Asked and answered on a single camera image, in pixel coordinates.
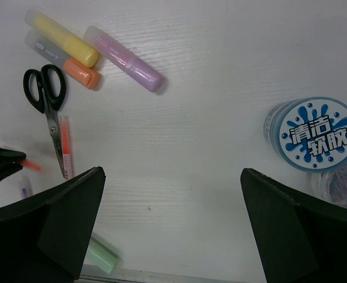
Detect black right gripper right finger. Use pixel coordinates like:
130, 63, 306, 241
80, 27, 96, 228
240, 168, 347, 282

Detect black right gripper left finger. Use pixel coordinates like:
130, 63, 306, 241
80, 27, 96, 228
0, 167, 105, 282

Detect orange gel pen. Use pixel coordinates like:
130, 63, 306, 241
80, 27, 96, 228
18, 159, 42, 172

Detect purple gel pen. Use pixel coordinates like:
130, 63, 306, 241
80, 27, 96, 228
17, 176, 34, 199

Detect green highlighter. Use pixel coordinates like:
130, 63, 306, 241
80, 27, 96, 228
85, 233, 120, 274

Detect clear jar of rubber bands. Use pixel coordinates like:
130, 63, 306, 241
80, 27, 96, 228
308, 163, 347, 208

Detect red-orange gel pen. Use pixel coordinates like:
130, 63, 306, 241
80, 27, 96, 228
60, 116, 74, 180

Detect orange highlighter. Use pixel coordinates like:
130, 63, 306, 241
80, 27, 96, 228
25, 30, 100, 90

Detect yellow highlighter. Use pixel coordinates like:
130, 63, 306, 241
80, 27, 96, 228
25, 9, 99, 68

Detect purple highlighter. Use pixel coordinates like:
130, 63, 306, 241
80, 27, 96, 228
83, 25, 166, 93

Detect black handled scissors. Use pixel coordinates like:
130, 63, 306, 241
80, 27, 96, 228
23, 64, 67, 175

